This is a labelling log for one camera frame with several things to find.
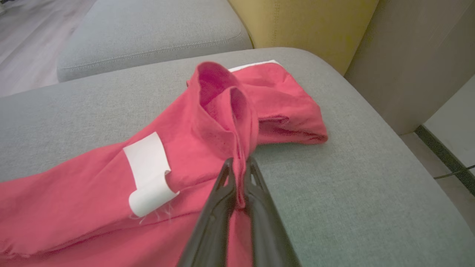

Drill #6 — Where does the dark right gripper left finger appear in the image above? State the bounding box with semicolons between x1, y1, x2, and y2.
177;158;238;267

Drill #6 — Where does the plain red garment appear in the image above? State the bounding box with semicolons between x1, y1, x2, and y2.
0;59;329;267

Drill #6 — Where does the black floor cable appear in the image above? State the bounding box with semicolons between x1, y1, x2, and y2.
433;165;475;180

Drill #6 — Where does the large yellow sofa backrest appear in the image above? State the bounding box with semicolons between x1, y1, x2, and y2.
227;0;380;76

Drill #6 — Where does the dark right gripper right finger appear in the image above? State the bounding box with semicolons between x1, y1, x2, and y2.
245;157;301;267

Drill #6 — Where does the grey sofa seat cushion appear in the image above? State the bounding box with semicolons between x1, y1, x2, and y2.
56;0;253;83

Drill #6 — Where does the grey and yellow sofa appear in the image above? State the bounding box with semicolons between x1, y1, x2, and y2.
0;47;475;267

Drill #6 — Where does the beige cardboard box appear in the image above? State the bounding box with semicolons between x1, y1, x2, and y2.
344;0;475;136

